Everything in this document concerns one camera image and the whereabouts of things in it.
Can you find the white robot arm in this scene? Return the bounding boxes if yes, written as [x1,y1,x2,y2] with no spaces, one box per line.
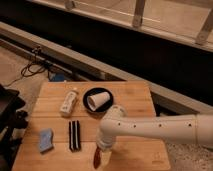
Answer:
[96,105,213,151]

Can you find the white small bottle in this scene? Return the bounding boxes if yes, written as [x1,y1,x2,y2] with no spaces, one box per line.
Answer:
[60,87,78,117]

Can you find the black equipment at left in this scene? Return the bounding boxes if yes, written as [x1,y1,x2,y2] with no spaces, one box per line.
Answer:
[0,84,28,171]

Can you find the wooden cutting board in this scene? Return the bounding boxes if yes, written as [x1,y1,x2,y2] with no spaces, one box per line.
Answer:
[12,81,170,171]

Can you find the red chili pepper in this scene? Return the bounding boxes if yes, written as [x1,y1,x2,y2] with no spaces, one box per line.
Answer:
[93,147,101,169]

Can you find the blue object on floor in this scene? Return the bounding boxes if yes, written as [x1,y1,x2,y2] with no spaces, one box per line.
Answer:
[50,74,65,82]

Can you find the black round plate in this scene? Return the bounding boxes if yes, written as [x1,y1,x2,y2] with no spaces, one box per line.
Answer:
[83,87,114,113]

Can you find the white paper cup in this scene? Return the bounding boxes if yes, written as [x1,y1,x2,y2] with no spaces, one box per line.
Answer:
[87,92,110,111]

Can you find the black cables on floor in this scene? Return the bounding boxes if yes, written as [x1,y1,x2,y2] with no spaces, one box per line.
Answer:
[5,46,54,88]

